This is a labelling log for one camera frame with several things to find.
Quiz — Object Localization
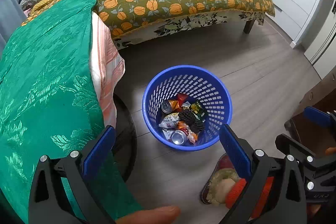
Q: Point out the white door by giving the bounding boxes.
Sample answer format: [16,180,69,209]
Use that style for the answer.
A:
[304,0,336,66]

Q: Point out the green yellow snack packet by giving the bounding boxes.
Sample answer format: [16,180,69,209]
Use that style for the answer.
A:
[190,100,207,119]

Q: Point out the black round table base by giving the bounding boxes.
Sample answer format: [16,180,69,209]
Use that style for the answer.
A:
[112,94,138,183]

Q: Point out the person's orange clothing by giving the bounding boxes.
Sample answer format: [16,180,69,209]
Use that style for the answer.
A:
[226,178,274,217]

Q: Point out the red plastic bag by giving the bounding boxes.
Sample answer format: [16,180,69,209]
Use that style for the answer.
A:
[177,93,189,107]

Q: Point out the crushed red drink can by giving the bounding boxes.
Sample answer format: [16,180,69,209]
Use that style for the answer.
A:
[170,128,190,146]

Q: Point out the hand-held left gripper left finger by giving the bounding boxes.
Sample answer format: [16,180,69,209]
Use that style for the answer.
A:
[28,125,116,224]

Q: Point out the pink striped cloth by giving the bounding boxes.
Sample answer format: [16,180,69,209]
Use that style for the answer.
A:
[89,12,126,130]

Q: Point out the person's left hand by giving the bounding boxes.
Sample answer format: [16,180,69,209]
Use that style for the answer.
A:
[115,205,181,224]

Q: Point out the crushed orange drink can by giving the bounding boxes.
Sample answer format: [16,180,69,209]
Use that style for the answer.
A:
[161,99,182,113]

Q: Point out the white yellow snack packet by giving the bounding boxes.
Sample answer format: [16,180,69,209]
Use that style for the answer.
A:
[159,112,182,129]

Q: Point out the grey blue curtain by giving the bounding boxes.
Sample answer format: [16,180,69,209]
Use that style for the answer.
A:
[0,0,25,43]

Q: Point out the green patterned tablecloth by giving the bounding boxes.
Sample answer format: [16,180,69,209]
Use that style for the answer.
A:
[0,0,143,224]

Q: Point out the blue plastic basket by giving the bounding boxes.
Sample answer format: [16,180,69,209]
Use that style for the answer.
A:
[142,65,233,152]

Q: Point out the brown wooden furniture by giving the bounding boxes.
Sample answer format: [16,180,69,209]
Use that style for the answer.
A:
[285,76,336,152]

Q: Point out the orange snack packet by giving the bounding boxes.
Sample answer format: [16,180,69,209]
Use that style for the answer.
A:
[178,121,199,144]

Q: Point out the floral bed skirt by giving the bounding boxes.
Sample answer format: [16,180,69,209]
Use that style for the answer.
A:
[112,10,266,50]

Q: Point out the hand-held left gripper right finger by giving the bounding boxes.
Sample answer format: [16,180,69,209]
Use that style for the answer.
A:
[219,124,307,224]

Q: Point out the red slipper with fluffy lining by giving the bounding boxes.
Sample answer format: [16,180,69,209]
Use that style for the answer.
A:
[199,153,248,207]

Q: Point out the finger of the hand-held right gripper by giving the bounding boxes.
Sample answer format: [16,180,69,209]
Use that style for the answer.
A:
[304,106,336,130]
[275,133,326,175]

